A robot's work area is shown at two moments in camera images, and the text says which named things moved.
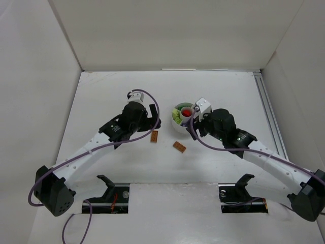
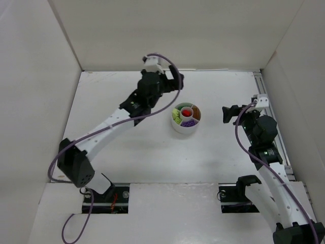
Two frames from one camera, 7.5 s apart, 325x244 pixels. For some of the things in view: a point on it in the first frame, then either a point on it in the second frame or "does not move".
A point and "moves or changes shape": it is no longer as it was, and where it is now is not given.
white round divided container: (181, 115) does not move
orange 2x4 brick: (154, 135) moves or changes shape
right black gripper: (197, 124) -> (238, 113)
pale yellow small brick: (178, 120) does not move
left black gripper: (151, 121) -> (167, 83)
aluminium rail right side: (269, 114) does not move
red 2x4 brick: (186, 112) does not move
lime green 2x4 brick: (174, 113) does not move
